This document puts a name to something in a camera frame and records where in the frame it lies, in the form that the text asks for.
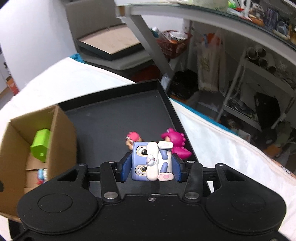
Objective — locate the black shallow tray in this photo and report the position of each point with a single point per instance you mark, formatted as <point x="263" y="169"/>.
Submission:
<point x="88" y="202"/>

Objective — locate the red blue smurf figurine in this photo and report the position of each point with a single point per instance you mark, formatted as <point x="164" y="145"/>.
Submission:
<point x="42" y="176"/>

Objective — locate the white shelf rack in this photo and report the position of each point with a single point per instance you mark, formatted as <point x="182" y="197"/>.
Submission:
<point x="257" y="96"/>

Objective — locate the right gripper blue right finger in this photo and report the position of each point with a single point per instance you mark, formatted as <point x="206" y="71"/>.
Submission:
<point x="178" y="168"/>

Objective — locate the black framed cork board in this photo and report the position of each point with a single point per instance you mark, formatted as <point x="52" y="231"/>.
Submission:
<point x="111" y="43"/>

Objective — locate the glass top metal desk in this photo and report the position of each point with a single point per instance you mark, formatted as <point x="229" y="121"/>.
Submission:
<point x="131" y="14"/>

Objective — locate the green toy house box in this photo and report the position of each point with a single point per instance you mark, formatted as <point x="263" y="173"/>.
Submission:
<point x="40" y="144"/>

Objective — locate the orange cardboard box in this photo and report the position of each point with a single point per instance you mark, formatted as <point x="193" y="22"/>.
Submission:
<point x="12" y="85"/>

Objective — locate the brown cardboard box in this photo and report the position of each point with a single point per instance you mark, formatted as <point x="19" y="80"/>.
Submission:
<point x="19" y="168"/>

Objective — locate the grey chair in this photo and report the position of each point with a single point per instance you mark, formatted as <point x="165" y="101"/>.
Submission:
<point x="86" y="17"/>

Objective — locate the small pink-haired figurine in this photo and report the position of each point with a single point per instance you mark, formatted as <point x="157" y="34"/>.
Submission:
<point x="131" y="138"/>

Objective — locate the pink dinosaur costume figurine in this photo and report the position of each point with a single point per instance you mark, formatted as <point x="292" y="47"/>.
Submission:
<point x="178" y="140"/>

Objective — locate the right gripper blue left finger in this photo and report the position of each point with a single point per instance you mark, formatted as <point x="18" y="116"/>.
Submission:
<point x="125" y="165"/>

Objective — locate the red wicker basket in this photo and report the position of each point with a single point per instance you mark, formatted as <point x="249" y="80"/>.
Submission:
<point x="173" y="43"/>

